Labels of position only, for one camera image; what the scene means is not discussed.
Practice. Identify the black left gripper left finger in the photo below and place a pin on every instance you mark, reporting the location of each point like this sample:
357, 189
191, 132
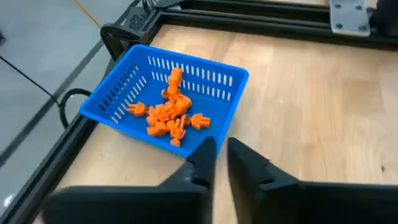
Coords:
140, 205

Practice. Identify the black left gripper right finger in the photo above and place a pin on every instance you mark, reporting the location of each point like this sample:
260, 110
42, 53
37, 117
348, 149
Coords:
311, 205

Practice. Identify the blue plastic basket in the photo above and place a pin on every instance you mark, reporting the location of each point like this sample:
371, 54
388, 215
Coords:
214, 118

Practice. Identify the white floor scrap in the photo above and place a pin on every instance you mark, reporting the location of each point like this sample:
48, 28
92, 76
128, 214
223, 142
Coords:
8, 200

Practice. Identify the silver metal mounting plate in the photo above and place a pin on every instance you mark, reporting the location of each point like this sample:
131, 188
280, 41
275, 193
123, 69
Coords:
349, 15

